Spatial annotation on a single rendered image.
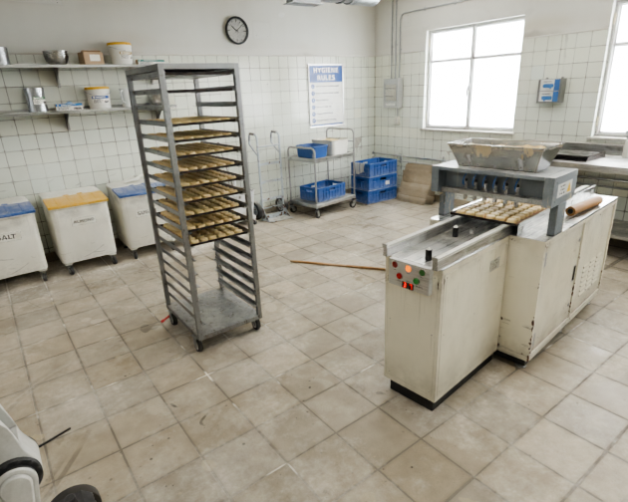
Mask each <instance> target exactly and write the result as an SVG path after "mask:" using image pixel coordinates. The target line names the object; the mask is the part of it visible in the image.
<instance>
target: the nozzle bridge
mask: <svg viewBox="0 0 628 502"><path fill-rule="evenodd" d="M577 173H578V168H567V167H555V166H549V167H548V169H545V170H542V171H540V172H537V173H534V172H524V171H513V170H503V169H493V168H483V167H473V166H463V165H458V163H457V161H456V160H452V161H448V162H444V163H440V164H436V165H433V166H432V186H431V191H436V192H438V191H439V192H440V205H439V215H443V216H444V215H447V214H450V213H451V211H453V210H454V201H455V193H459V194H466V195H473V196H480V197H486V198H493V199H500V200H507V201H513V202H520V203H527V204H534V205H540V206H541V207H543V208H550V212H549V219H548V226H547V233H546V235H547V236H552V237H554V236H556V235H557V234H559V233H560V232H562V227H563V221H564V215H565V208H566V202H567V201H566V200H568V199H570V198H572V197H574V192H575V186H576V180H577ZM465 174H467V175H466V176H465ZM486 175H487V177H486V178H484V177H485V176H486ZM464 176H465V179H464V183H465V180H466V178H467V179H468V189H464V187H465V186H464V185H463V178H464ZM474 176H475V178H474V179H477V190H473V186H472V180H473V183H474V179H473V177H474ZM495 178H496V180H495V181H497V185H498V189H497V193H493V188H492V184H493V181H494V179H495ZM519 178H520V180H519V181H518V183H517V184H519V187H520V190H519V196H515V191H514V186H515V184H516V182H517V180H518V179H519ZM483 179H484V180H487V192H483V187H482V181H483ZM506 179H507V181H506V182H508V195H504V190H503V184H504V182H505V180H506ZM494 184H495V182H494ZM493 187H494V185H493Z"/></svg>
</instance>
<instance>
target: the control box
mask: <svg viewBox="0 0 628 502"><path fill-rule="evenodd" d="M393 262H396V263H397V264H398V267H397V268H395V267H393ZM406 266H410V267H411V271H410V272H408V271H407V270H406ZM420 270H424V271H425V276H421V275H420ZM398 273H401V274H402V278H401V279H398V278H397V274H398ZM433 275H434V271H433V270H432V267H429V266H426V265H422V264H419V263H415V262H412V261H408V260H405V259H402V258H398V257H395V256H392V257H390V258H389V283H391V284H394V285H397V286H400V287H403V288H404V287H405V285H404V284H405V283H406V289H409V287H410V289H411V285H412V291H415V292H417V293H420V294H423V295H426V296H431V295H432V293H433ZM416 278H417V279H418V280H419V284H418V285H416V284H414V282H413V280H414V279H416ZM404 282H405V283H404ZM410 284H411V285H410ZM409 285H410V286H409ZM410 289H409V290H410Z"/></svg>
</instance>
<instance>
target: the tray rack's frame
mask: <svg viewBox="0 0 628 502"><path fill-rule="evenodd" d="M162 64H163V69H164V72H165V73H185V72H218V71H225V70H232V69H234V63H162ZM156 71H157V67H156V64H152V65H148V66H143V67H139V68H135V69H130V70H126V71H125V73H126V79H127V84H128V90H129V96H130V101H131V107H132V113H133V118H134V124H135V130H136V135H137V141H138V147H139V152H140V158H141V164H142V169H143V175H144V181H145V186H146V192H147V198H148V203H149V209H150V215H151V220H152V226H153V231H154V237H155V243H156V248H157V258H158V263H159V269H160V275H161V280H162V286H163V292H164V297H165V303H166V307H167V308H168V310H167V311H168V313H169V314H170V317H169V319H170V320H171V321H172V317H171V314H174V315H175V316H176V318H177V319H179V320H180V321H181V322H182V323H183V324H184V325H185V326H186V327H187V328H188V330H189V331H190V332H191V333H192V335H191V336H192V337H193V342H194V346H195V347H196V348H197V343H196V340H198V338H197V332H196V325H195V319H194V317H192V316H191V315H190V314H189V313H188V312H187V311H186V310H185V309H184V308H183V307H182V306H181V305H180V304H179V303H178V302H177V301H175V302H172V303H171V302H170V297H169V291H168V286H167V280H166V274H165V268H164V262H163V258H162V252H161V246H160V240H159V234H158V229H157V218H156V212H155V206H154V201H153V195H152V189H151V183H150V177H149V172H148V166H147V160H146V154H145V148H144V143H143V137H142V131H141V125H140V119H139V114H138V108H137V102H136V96H135V90H134V85H133V79H132V76H134V75H139V74H145V73H150V72H156ZM193 85H194V88H195V89H199V80H198V79H195V80H193ZM197 296H198V297H199V298H201V299H202V300H200V301H198V306H199V307H200V308H201V309H202V310H203V313H200V319H201V320H202V321H204V322H205V325H203V326H202V333H203V339H204V340H205V339H208V338H210V337H213V336H216V335H218V334H221V333H224V332H226V331H229V330H232V329H234V328H237V327H240V326H242V325H245V324H248V323H251V322H252V325H253V326H255V321H256V320H258V315H256V310H255V309H253V308H252V307H250V306H249V305H248V304H246V303H245V302H243V301H242V300H241V299H239V298H238V297H236V296H235V295H234V294H232V293H231V292H229V291H228V290H227V289H225V288H224V286H223V285H221V284H220V283H219V288H217V289H214V290H211V291H207V292H204V293H201V294H198V295H197ZM181 301H182V302H183V303H184V304H185V305H186V306H187V307H188V308H189V309H191V310H192V311H193V306H191V305H190V304H189V303H188V302H187V301H186V300H185V299H181Z"/></svg>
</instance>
